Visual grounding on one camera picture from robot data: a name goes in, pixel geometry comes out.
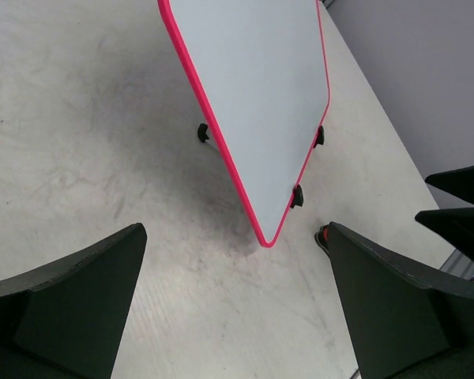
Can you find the whiteboard stand foot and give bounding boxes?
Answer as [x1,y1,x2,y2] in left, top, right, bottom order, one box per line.
[290,185,304,208]
[313,125,325,148]

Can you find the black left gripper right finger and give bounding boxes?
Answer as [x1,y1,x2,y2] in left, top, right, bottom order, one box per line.
[328,223,474,378]

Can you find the pink framed whiteboard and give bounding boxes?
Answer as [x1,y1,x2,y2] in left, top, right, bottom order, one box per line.
[158,1,330,247]

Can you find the whiteboard wire stand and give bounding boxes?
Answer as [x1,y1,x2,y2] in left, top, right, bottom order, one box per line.
[197,123,218,151]

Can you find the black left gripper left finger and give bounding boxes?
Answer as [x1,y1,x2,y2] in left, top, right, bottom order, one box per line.
[0,223,147,378]

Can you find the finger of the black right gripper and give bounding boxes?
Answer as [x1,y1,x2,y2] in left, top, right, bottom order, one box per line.
[415,207,474,261]
[425,166,474,205]

